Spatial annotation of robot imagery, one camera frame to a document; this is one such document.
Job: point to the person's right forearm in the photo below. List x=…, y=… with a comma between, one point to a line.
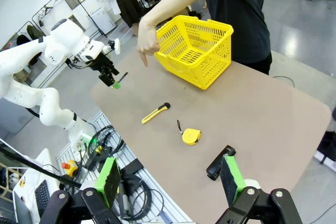
x=178, y=1

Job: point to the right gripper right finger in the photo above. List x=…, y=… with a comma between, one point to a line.
x=233, y=179

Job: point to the yellow tape measure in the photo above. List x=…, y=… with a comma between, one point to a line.
x=190, y=136

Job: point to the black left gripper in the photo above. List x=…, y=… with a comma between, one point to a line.
x=102, y=64

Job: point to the black rectangular block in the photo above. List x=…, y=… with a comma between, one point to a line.
x=218, y=163

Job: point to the black tripod pole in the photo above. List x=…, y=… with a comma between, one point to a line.
x=39, y=167

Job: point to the mannequin with pale shirt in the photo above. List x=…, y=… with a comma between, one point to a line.
x=128, y=6

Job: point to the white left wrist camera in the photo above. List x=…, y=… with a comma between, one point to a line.
x=116, y=45

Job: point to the white cabinet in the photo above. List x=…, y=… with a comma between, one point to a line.
x=101, y=20

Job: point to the yellow plastic shopping basket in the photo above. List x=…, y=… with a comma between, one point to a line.
x=210, y=74

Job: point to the person in navy t-shirt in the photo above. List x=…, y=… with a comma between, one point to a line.
x=241, y=19

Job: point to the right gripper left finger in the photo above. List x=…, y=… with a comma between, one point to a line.
x=105, y=182

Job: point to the yellow utility knife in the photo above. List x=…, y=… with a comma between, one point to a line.
x=153, y=115

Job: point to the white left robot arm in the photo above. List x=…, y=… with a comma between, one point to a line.
x=65, y=40

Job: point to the person's right hand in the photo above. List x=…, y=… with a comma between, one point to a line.
x=147, y=40

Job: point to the black keyboard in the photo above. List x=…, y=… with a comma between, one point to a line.
x=42, y=197

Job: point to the yellow emergency stop button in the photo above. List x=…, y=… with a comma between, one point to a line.
x=71, y=167

